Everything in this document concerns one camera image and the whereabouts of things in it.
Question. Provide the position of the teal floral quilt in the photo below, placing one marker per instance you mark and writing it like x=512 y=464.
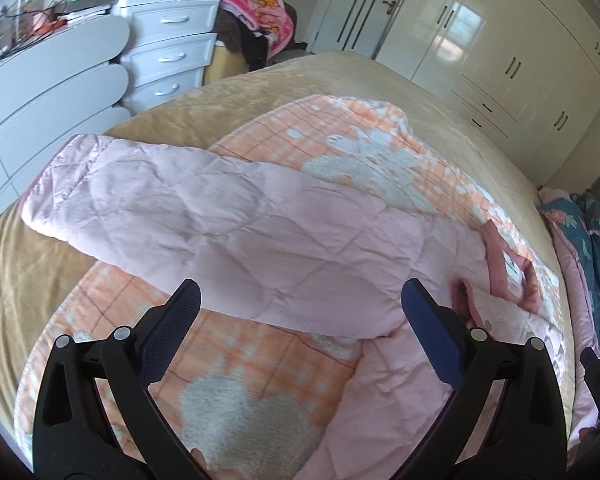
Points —
x=597 y=260

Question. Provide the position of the white wardrobe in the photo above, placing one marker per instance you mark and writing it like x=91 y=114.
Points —
x=505 y=45

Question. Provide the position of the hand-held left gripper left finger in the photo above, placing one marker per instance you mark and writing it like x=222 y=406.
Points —
x=172 y=330

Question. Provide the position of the pink and red printed blanket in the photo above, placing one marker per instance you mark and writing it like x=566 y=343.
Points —
x=265 y=7

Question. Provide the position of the pink quilted jacket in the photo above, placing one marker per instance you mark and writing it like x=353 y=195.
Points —
x=230 y=225

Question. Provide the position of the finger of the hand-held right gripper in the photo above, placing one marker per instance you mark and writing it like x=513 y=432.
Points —
x=596 y=385

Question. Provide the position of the stack of books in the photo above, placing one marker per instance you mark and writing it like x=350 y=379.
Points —
x=92 y=6

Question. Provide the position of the beige bedspread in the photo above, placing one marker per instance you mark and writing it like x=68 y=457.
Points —
x=455 y=110

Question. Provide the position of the white chest of drawers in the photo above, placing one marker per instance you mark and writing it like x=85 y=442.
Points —
x=170 y=55

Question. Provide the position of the beige storage box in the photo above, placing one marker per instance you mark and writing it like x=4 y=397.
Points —
x=225 y=67

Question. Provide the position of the white dresser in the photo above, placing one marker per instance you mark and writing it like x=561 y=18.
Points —
x=40 y=100

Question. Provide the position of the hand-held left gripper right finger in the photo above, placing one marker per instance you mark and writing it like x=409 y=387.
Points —
x=430 y=330

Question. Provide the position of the dark clothes pile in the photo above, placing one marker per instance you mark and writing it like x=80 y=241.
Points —
x=245 y=42

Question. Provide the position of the orange plaid blanket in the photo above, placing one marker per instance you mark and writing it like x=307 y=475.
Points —
x=360 y=160

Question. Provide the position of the white door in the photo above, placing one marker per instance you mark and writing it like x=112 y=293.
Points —
x=340 y=15

